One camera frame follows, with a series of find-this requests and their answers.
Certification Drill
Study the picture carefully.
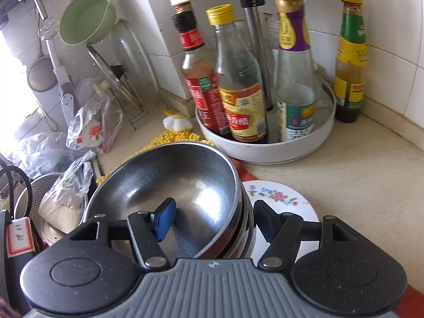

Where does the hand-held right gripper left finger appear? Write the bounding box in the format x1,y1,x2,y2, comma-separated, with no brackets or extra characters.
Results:
68,198,178,270

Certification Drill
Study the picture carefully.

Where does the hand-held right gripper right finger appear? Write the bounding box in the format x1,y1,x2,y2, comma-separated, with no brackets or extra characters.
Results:
253,200,360,270

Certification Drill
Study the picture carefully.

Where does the stainless steel bowl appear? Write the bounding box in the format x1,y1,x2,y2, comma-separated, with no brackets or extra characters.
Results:
85,141,240,259
212,185,255,260

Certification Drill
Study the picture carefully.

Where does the white plate small floral print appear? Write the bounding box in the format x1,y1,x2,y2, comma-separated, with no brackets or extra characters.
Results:
241,179,321,267

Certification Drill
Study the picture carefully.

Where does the red cloth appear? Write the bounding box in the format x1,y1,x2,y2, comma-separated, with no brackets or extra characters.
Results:
230,157,424,318

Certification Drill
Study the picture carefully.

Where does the white rotating condiment rack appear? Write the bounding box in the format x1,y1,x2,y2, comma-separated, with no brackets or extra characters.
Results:
165,0,337,165

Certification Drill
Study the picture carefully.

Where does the yellow chenille cloth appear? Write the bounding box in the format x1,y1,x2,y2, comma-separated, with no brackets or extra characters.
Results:
95,130,217,187

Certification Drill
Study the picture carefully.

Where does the white yellow egg plush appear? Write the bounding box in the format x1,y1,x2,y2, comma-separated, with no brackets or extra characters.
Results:
162,109,193,132

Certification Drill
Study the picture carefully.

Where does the plastic bag with white contents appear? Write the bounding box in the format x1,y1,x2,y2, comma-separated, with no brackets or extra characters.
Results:
37,150,97,236

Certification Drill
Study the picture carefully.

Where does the flower print plastic bag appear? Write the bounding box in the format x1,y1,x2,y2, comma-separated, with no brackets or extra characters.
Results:
65,93,124,155

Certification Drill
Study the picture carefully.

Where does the yellow label vinegar bottle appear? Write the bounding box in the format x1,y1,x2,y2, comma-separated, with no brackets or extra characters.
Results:
205,4,269,144

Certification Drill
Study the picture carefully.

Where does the clear bottle green white label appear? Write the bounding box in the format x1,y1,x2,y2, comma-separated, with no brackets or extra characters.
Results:
273,0,316,144

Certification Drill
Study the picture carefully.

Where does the red label soy sauce bottle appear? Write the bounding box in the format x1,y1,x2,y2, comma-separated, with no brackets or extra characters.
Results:
171,2,233,137

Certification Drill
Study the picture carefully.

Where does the perforated metal basket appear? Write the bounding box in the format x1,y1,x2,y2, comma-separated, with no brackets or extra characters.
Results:
12,171,84,243

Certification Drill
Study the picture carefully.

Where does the clear plastic bag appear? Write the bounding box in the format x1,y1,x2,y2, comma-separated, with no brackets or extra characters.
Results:
12,131,69,180

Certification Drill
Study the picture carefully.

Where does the black item with paper label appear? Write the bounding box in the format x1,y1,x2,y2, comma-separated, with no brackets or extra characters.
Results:
0,210,38,306

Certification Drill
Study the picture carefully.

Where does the metal rimmed glass lid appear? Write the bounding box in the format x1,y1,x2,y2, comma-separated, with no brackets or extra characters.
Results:
87,44,135,108

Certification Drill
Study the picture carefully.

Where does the clear glass lid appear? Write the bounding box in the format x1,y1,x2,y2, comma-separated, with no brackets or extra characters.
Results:
111,18,162,107

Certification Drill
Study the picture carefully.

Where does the yellow cap green label bottle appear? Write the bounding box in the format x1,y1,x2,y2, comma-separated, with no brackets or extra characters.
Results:
333,0,369,124

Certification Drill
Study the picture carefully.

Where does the metal mesh strainer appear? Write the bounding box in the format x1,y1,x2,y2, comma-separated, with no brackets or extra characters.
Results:
26,0,58,92

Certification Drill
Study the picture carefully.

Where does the green bowl with spout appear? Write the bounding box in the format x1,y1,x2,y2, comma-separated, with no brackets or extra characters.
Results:
59,0,116,46

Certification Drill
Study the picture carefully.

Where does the wire lid rack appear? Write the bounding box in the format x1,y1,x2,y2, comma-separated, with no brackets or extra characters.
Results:
87,44,168,131

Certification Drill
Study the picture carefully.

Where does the white handled kitchen utensil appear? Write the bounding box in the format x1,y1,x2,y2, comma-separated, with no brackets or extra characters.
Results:
37,16,76,127

